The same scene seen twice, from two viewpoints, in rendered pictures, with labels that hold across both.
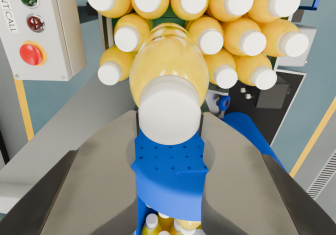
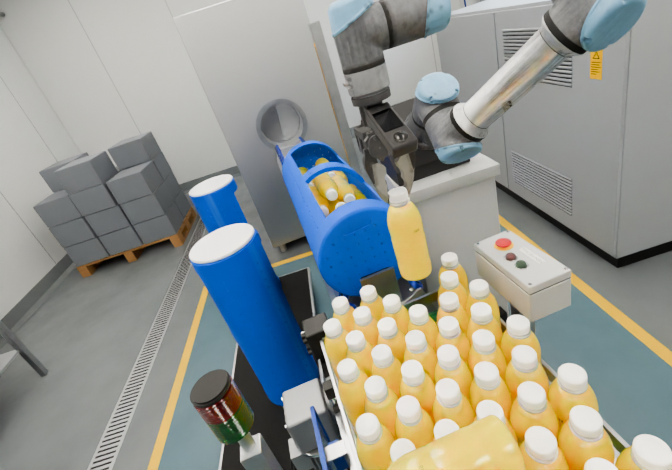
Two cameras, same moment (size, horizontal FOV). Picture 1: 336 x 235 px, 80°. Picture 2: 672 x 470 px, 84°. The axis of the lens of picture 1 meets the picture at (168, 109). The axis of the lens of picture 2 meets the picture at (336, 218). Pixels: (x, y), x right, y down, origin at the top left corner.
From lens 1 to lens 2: 0.65 m
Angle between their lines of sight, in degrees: 35
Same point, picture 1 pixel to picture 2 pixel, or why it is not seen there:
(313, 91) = not seen: outside the picture
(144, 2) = (448, 295)
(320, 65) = not seen: outside the picture
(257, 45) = (359, 312)
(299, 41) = (331, 327)
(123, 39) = (450, 275)
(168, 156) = (380, 234)
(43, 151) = (479, 215)
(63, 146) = (468, 227)
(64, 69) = (479, 247)
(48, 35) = (499, 256)
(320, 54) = not seen: outside the picture
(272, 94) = (316, 324)
